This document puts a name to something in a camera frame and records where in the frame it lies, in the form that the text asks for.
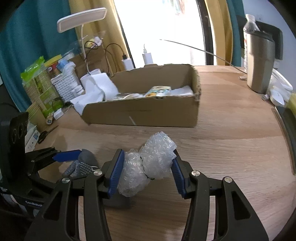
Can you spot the cardboard box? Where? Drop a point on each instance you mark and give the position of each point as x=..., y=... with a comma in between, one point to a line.
x=166, y=111

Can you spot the grey dotted sock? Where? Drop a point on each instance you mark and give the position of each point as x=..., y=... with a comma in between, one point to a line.
x=85, y=164

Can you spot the cotton swab bag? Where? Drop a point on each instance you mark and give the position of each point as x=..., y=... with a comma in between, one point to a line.
x=124, y=96

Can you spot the steel travel tumbler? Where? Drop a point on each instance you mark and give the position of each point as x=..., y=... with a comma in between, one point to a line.
x=261, y=56

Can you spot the white computer mouse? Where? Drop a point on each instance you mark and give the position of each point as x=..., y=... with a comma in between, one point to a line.
x=276, y=98

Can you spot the white pill bottle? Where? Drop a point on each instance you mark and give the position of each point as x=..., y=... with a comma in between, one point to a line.
x=77, y=91

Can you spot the white perforated basket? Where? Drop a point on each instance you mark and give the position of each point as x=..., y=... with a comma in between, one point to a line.
x=64, y=84

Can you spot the bubble wrap bundle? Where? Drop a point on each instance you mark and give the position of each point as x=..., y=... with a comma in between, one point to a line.
x=153, y=161

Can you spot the black monitor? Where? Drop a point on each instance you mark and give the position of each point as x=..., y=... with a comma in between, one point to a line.
x=269, y=31

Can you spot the cartoon tissue pack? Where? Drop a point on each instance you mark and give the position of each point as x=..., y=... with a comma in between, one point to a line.
x=159, y=91

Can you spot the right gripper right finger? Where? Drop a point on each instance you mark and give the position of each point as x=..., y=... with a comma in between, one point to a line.
x=235, y=218

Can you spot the white plastic bag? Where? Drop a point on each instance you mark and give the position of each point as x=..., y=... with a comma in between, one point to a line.
x=280, y=84

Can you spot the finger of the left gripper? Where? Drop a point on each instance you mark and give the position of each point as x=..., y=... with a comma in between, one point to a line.
x=67, y=155

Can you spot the white desk lamp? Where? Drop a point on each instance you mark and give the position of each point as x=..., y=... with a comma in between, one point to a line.
x=79, y=20

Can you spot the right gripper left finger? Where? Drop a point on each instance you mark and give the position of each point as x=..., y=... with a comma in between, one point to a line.
x=76, y=199

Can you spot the green snack bag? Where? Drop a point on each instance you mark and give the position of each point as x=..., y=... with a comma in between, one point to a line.
x=37, y=84

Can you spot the yellow sponge cloth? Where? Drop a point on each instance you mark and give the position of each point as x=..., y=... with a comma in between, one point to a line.
x=292, y=103

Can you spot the black scissors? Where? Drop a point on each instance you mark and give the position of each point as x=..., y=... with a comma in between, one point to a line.
x=44, y=134

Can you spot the clear water bottle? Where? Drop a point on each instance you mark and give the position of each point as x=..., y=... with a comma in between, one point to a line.
x=248, y=28

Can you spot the black tablet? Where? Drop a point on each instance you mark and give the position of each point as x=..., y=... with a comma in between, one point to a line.
x=286, y=120

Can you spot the brown cardboard carton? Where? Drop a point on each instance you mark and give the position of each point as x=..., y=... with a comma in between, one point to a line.
x=96, y=59

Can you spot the white charger with black cable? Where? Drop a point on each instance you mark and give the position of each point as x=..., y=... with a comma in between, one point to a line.
x=92, y=45

